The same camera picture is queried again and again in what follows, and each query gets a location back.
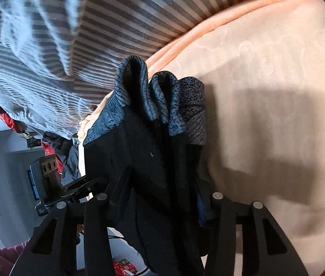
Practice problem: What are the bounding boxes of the grey striped duvet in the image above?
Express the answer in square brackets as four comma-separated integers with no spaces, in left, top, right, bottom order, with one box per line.
[0,0,245,138]

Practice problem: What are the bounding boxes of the black pants with patterned waistband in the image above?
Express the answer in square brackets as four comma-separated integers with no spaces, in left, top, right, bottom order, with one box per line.
[83,56,205,275]

